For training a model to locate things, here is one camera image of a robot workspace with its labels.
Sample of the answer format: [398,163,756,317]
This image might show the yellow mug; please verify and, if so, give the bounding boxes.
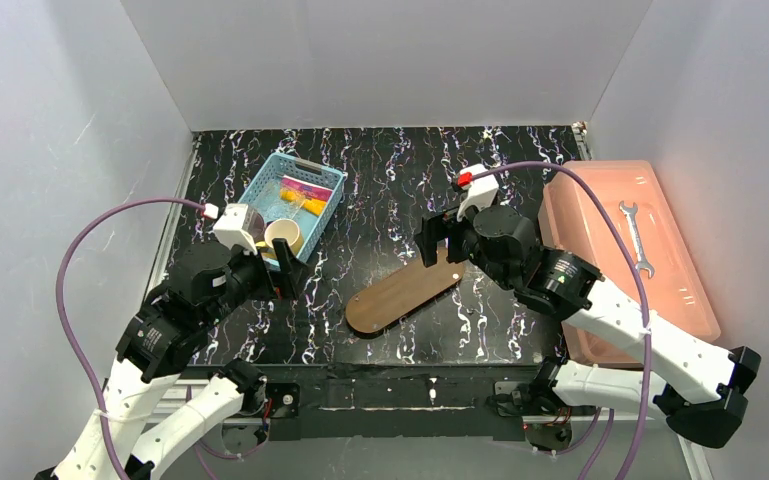
[255,218,304,260]

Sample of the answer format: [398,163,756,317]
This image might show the yellow toothpaste tube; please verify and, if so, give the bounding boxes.
[280,188,327,216]

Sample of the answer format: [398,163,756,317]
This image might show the light blue plastic basket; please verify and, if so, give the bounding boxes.
[239,152,348,262]

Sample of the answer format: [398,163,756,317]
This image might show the oval wooden tray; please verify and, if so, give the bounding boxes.
[345,259,466,336]

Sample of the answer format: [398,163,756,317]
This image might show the purple mug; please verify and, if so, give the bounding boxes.
[244,205,267,246]

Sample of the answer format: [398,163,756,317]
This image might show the clear textured acrylic holder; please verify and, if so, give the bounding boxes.
[253,179,305,224]

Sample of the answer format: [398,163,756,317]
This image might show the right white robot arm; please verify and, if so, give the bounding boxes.
[414,205,761,448]

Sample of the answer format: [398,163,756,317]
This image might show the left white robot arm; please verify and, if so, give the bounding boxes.
[36,238,309,479]

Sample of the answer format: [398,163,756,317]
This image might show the pink toothpaste tube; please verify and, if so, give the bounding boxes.
[281,175,333,201]

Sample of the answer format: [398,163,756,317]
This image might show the pink translucent storage box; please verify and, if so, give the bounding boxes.
[538,160,721,367]

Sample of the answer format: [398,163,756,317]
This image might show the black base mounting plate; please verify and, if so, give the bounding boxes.
[178,362,597,444]

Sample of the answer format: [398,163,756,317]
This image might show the silver open-end wrench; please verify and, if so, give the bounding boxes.
[618,201,655,279]

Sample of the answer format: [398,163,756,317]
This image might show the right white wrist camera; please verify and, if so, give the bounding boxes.
[454,164,499,221]

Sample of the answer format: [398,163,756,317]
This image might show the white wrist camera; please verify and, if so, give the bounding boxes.
[203,203,258,255]
[454,164,499,221]

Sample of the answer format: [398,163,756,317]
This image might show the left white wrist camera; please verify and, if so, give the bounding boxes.
[203,203,258,255]

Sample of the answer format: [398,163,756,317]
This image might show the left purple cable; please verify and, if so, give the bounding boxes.
[55,196,221,480]

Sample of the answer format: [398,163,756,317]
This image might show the purple cable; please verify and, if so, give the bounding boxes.
[470,160,654,480]
[55,196,221,480]

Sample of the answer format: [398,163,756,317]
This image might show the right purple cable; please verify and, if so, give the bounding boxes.
[470,160,654,480]

